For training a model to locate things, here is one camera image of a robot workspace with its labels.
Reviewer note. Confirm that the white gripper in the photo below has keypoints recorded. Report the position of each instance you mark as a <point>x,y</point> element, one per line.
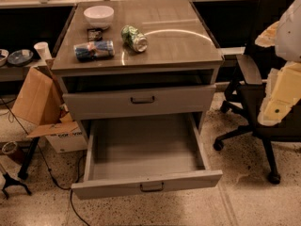
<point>290,35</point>

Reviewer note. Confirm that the grey drawer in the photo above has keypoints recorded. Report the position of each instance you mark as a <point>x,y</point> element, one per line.
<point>140,155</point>
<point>139,102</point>

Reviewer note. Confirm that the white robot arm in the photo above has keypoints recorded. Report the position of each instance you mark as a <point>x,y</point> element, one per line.
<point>285,34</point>

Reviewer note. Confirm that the grey drawer cabinet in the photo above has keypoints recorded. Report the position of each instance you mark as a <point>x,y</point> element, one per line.
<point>180,52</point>

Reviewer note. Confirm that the grey top drawer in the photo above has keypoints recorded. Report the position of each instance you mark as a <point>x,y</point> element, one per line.
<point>139,102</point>

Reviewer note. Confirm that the black office chair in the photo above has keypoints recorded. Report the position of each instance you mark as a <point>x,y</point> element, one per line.
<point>248,85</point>

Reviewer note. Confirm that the green soda can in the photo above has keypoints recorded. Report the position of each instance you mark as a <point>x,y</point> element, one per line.
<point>134,38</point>

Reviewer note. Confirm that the white bowl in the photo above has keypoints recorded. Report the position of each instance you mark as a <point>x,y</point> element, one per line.
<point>99,16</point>

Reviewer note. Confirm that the small dark snack packet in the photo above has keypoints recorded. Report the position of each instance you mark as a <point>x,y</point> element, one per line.
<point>94,34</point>

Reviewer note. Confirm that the white printed cardboard box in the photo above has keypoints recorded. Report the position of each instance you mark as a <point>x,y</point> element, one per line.
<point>68,141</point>

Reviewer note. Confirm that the brown cardboard box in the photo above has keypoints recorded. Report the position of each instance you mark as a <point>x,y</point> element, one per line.
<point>39,102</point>

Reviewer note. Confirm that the white paper cup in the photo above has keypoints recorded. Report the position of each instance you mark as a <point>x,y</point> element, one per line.
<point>43,50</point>

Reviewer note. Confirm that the blue plate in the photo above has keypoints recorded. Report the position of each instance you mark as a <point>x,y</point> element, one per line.
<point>20,58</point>

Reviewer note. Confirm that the small bowl at left edge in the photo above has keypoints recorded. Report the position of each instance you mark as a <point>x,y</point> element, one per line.
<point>3,57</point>

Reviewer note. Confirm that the black tripod stand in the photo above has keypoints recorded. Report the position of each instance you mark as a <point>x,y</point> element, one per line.
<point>9,181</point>

